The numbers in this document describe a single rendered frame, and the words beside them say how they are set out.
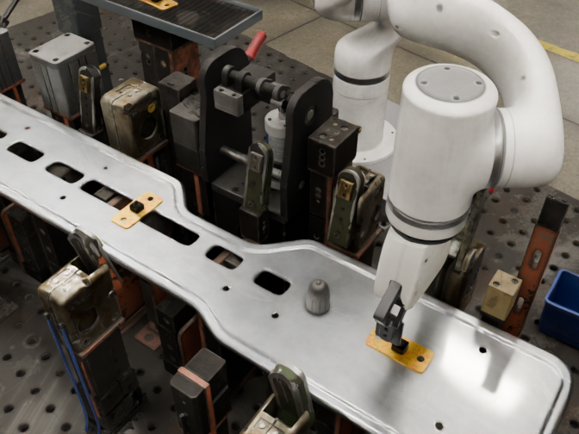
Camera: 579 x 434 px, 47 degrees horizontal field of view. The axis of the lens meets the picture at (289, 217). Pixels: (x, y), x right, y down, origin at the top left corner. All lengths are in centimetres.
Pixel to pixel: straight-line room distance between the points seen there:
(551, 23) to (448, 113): 351
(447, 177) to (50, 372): 87
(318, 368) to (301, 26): 307
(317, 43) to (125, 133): 250
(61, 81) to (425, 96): 83
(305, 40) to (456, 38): 296
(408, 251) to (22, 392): 80
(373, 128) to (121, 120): 56
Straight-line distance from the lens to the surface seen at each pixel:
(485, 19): 68
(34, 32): 234
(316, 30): 374
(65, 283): 93
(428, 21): 68
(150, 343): 127
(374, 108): 143
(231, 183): 115
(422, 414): 83
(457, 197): 64
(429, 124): 59
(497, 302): 90
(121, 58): 211
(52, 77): 130
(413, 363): 87
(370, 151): 150
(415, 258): 69
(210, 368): 87
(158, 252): 100
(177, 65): 132
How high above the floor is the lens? 171
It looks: 43 degrees down
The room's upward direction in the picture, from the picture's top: straight up
